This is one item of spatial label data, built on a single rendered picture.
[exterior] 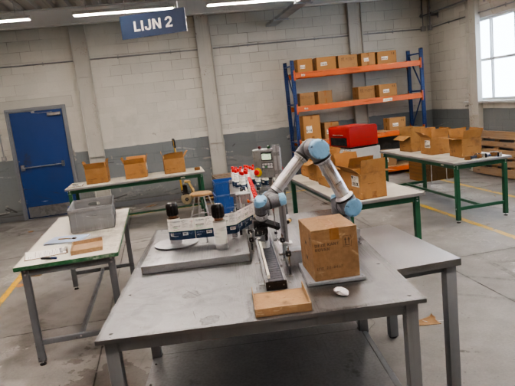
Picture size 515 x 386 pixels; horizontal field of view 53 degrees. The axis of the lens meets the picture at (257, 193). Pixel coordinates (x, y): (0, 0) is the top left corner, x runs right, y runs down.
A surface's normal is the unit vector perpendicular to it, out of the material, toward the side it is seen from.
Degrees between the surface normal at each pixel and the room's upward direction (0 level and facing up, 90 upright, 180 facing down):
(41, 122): 90
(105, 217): 90
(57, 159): 90
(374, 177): 92
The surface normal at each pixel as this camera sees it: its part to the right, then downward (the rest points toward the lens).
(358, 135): 0.38, 0.11
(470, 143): 0.11, 0.13
